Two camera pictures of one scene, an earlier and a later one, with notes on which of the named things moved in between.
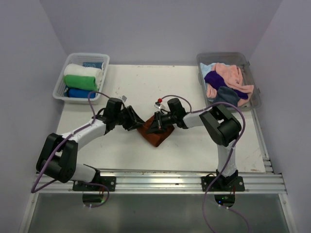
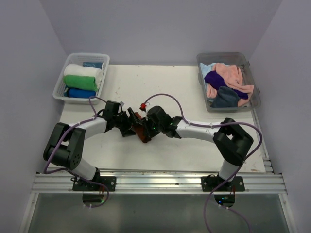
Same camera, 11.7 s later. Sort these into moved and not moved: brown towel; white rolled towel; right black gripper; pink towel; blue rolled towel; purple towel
Moved: right black gripper; brown towel
Not moved: white rolled towel; purple towel; pink towel; blue rolled towel
